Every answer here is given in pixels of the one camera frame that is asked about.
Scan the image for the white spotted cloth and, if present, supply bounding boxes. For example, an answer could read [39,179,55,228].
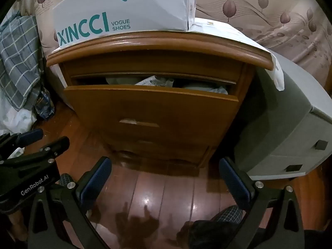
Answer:
[188,18,285,91]

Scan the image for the grey cabinet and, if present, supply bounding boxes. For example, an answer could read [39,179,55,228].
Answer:
[233,50,332,181]

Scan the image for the white clothes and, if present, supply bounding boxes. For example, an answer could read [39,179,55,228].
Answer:
[179,82,230,95]

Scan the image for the white shoe box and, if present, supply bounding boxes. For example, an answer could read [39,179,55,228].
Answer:
[52,0,197,49]

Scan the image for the wooden nightstand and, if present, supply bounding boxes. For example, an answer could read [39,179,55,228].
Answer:
[46,30,275,168]

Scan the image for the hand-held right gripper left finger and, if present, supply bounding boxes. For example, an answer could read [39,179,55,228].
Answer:
[27,156,112,249]

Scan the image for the leaf print curtain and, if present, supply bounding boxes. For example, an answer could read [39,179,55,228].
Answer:
[26,0,332,83]

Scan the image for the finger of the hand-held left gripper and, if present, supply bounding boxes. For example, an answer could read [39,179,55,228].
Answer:
[0,128,44,159]
[5,136,70,165]

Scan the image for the blue patterned bag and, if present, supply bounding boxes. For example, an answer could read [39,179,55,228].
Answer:
[35,85,56,120]

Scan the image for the grey plaid quilt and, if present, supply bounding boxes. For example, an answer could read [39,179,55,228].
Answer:
[0,10,44,109]

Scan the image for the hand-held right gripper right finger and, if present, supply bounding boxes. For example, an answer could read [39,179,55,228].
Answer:
[219,157,305,249]

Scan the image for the grey underwear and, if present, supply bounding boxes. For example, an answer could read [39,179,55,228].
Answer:
[105,76,140,85]

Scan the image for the person's plaid trouser leg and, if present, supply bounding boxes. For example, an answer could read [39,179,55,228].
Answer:
[210,204,245,225]

